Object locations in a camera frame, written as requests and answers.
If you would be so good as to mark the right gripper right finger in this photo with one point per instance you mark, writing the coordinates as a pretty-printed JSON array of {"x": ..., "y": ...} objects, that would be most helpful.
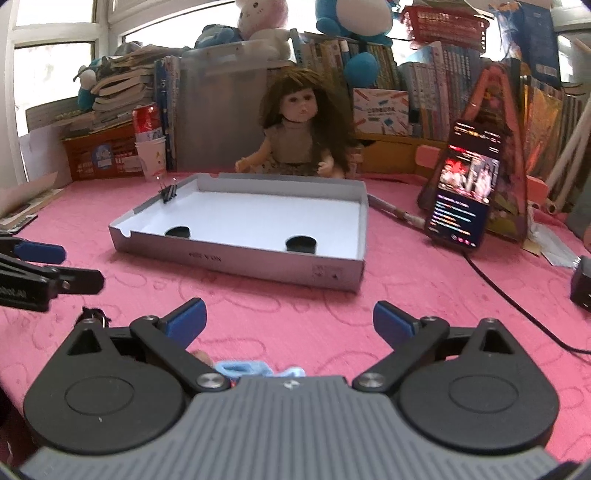
[{"x": 414, "y": 343}]

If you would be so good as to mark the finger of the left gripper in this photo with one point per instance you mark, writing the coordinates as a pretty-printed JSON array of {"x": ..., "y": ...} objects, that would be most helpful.
[
  {"x": 71, "y": 280},
  {"x": 30, "y": 251}
]

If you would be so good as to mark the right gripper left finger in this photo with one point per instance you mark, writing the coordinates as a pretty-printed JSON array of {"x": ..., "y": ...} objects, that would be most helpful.
[{"x": 166, "y": 340}]

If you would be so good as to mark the black round cap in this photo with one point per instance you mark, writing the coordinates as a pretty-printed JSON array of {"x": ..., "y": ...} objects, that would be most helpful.
[
  {"x": 178, "y": 232},
  {"x": 302, "y": 244}
]

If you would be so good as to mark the light blue cloth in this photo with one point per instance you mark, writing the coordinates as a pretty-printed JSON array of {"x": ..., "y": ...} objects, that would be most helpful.
[{"x": 236, "y": 369}]

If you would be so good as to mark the red plastic crate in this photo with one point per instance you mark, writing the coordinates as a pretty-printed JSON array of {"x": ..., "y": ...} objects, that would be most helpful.
[{"x": 106, "y": 154}]

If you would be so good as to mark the black smartphone lit screen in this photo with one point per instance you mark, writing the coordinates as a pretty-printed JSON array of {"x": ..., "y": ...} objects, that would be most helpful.
[{"x": 464, "y": 186}]

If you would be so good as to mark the black binder clip on tray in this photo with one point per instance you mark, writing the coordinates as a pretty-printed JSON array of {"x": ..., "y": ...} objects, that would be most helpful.
[{"x": 167, "y": 190}]

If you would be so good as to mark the white cardboard box tray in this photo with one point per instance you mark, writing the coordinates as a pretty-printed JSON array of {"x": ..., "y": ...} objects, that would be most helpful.
[{"x": 239, "y": 224}]

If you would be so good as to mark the white paper cup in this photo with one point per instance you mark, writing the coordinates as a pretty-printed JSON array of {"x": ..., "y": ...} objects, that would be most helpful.
[{"x": 152, "y": 157}]

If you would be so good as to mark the black power adapter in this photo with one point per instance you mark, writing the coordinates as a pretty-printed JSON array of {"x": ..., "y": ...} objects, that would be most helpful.
[{"x": 580, "y": 287}]

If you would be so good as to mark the red soda can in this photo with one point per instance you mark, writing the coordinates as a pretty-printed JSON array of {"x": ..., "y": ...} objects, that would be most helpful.
[{"x": 146, "y": 123}]

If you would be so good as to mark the small blue white plush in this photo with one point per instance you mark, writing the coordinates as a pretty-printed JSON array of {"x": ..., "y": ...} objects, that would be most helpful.
[{"x": 87, "y": 76}]

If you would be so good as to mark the yellow cardboard box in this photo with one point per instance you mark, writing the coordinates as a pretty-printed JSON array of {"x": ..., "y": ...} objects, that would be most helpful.
[{"x": 399, "y": 155}]

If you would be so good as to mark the stack of books left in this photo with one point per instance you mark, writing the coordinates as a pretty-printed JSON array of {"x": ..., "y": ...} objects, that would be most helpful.
[{"x": 125, "y": 81}]

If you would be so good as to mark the white patterned carton box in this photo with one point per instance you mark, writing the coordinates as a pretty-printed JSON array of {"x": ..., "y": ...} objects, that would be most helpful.
[{"x": 381, "y": 111}]

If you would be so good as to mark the brown-haired baby doll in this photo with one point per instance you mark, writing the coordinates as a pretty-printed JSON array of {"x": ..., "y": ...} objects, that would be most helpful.
[{"x": 306, "y": 130}]

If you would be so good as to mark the row of upright books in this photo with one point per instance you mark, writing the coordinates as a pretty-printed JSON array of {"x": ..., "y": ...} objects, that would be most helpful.
[{"x": 439, "y": 77}]

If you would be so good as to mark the red plastic basket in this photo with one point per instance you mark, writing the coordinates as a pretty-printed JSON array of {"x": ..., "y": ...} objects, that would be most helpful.
[{"x": 426, "y": 25}]

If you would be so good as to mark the pink white plush toy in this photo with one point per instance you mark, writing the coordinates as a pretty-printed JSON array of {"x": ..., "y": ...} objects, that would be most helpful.
[{"x": 265, "y": 20}]

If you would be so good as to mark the blue plush toy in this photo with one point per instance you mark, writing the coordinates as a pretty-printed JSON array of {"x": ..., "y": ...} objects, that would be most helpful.
[{"x": 366, "y": 21}]

